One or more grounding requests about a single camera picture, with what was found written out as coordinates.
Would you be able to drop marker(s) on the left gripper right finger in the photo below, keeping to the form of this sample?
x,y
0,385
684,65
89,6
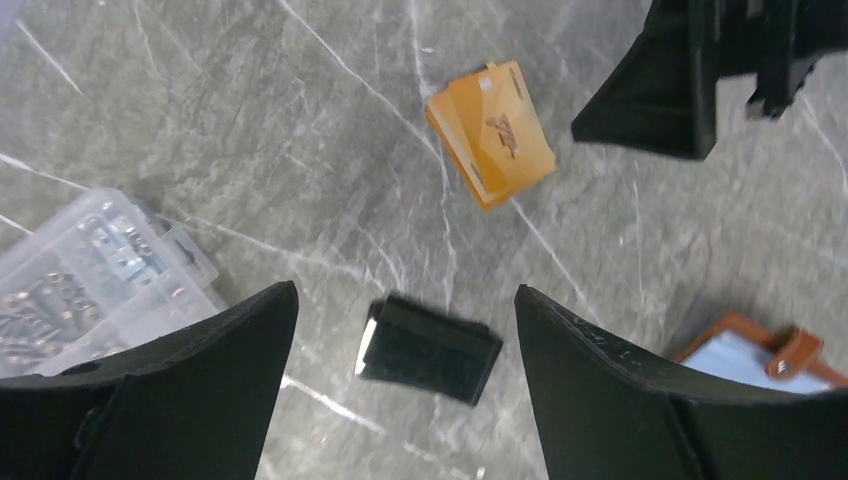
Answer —
x,y
605,408

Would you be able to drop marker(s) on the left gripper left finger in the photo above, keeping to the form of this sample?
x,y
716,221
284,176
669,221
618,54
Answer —
x,y
193,404

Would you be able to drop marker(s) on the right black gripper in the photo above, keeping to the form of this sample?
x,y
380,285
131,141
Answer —
x,y
661,97

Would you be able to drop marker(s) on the brown leather card holder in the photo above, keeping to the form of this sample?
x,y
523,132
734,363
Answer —
x,y
738,349

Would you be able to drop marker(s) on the orange credit card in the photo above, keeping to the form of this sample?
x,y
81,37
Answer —
x,y
489,126

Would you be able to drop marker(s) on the black credit card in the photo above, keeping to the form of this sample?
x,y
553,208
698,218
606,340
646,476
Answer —
x,y
407,343

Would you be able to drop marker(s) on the clear plastic screw box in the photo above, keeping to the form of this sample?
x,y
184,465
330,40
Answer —
x,y
102,276

